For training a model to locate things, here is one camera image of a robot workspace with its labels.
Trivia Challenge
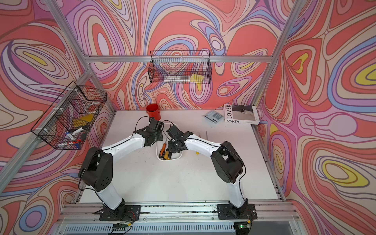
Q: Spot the white plastic storage box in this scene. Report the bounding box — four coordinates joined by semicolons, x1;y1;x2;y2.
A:
155;124;183;161

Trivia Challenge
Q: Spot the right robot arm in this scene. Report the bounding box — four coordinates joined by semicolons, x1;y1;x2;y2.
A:
166;125;248;214

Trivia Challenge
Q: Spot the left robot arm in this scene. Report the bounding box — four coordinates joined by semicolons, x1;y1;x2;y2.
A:
78;117;164;211

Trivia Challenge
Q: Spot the orange screwdriver in box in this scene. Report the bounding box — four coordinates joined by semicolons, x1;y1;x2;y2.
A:
159;143;166;159

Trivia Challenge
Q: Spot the red metal cup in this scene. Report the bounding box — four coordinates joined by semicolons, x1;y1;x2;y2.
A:
146;103;161;121

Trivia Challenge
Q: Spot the grey calculator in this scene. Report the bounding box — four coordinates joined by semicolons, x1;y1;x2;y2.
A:
204;110;224;124

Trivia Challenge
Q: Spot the white Lover book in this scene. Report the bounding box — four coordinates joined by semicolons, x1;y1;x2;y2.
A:
223;104;260;125

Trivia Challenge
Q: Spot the yellow sponge in basket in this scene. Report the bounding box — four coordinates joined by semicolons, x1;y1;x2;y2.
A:
190;74;205;84

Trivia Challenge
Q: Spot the yellow item left basket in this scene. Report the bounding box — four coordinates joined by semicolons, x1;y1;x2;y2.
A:
72;114;94;128

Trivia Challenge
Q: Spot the white marker left basket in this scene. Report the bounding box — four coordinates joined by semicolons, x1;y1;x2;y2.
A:
65;124;89;141

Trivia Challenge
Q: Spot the black wire basket back wall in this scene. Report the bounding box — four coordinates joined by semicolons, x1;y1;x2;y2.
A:
148;50;212;84

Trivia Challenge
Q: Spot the black wire basket wall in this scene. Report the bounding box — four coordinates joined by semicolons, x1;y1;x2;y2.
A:
148;50;212;84
31;82;107;150

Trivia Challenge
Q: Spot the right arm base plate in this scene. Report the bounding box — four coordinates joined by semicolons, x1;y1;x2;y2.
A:
214;203;258;221

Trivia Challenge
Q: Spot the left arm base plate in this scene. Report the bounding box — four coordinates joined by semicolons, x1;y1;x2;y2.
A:
99;205;141;222

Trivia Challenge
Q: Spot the black wire basket left wall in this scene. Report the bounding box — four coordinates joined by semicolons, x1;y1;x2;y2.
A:
31;82;107;150

